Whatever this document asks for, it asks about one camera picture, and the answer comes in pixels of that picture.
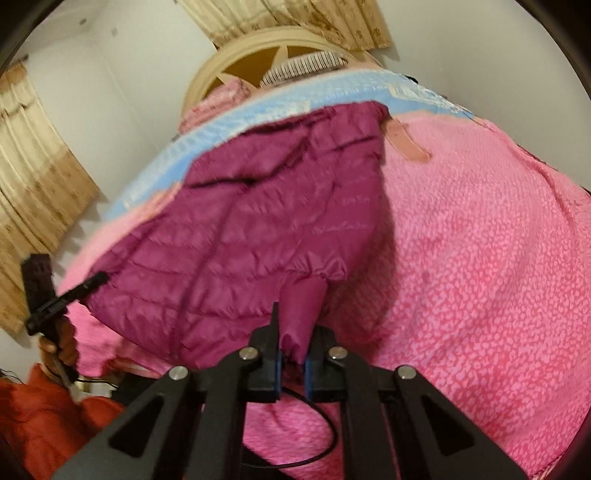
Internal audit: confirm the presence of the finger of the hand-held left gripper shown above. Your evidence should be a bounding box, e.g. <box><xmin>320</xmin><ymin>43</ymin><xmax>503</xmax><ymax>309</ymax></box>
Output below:
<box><xmin>55</xmin><ymin>271</ymin><xmax>110</xmax><ymax>308</ymax></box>

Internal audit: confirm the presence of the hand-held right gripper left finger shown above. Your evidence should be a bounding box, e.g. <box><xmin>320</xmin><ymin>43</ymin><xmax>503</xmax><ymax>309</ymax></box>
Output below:
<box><xmin>51</xmin><ymin>302</ymin><xmax>282</xmax><ymax>480</ymax></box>

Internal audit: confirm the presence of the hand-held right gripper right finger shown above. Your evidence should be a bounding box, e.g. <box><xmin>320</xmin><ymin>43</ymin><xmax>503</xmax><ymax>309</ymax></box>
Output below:
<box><xmin>305</xmin><ymin>325</ymin><xmax>529</xmax><ymax>480</ymax></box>

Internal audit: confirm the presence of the magenta puffer jacket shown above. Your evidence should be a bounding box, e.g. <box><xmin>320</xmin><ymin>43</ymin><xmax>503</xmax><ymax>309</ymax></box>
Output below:
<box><xmin>88</xmin><ymin>102</ymin><xmax>391</xmax><ymax>371</ymax></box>

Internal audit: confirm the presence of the person's left hand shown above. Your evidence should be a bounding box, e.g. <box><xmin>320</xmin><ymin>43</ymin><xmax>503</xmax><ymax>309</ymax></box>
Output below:
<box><xmin>39</xmin><ymin>318</ymin><xmax>80</xmax><ymax>378</ymax></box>

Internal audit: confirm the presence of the beige patterned curtain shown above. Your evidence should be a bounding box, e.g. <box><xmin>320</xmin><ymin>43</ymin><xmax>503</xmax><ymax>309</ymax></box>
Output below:
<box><xmin>178</xmin><ymin>0</ymin><xmax>278</xmax><ymax>48</ymax></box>
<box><xmin>0</xmin><ymin>62</ymin><xmax>100</xmax><ymax>343</ymax></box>
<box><xmin>263</xmin><ymin>0</ymin><xmax>394</xmax><ymax>52</ymax></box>

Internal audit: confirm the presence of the person's orange clothing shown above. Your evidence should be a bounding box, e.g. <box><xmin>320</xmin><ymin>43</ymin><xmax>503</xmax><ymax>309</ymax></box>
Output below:
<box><xmin>0</xmin><ymin>364</ymin><xmax>126</xmax><ymax>480</ymax></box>

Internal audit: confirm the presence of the pink and blue printed bedspread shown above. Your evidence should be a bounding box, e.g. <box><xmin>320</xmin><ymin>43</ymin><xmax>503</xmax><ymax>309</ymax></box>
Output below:
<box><xmin>58</xmin><ymin>69</ymin><xmax>591</xmax><ymax>480</ymax></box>

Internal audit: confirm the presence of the folded pink blanket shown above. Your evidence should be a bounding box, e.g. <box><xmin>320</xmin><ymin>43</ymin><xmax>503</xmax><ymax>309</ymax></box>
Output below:
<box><xmin>179</xmin><ymin>78</ymin><xmax>253</xmax><ymax>133</ymax></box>

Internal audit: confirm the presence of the cream wooden headboard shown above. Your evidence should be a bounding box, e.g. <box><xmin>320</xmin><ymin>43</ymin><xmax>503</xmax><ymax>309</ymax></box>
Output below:
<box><xmin>185</xmin><ymin>25</ymin><xmax>372</xmax><ymax>121</ymax></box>

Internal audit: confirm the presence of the striped pillow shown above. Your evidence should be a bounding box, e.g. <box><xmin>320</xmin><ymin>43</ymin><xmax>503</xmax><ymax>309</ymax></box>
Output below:
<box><xmin>259</xmin><ymin>51</ymin><xmax>350</xmax><ymax>88</ymax></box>

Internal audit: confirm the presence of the black cable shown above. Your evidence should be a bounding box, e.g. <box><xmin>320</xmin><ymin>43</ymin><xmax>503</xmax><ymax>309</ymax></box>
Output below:
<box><xmin>240</xmin><ymin>387</ymin><xmax>339</xmax><ymax>468</ymax></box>

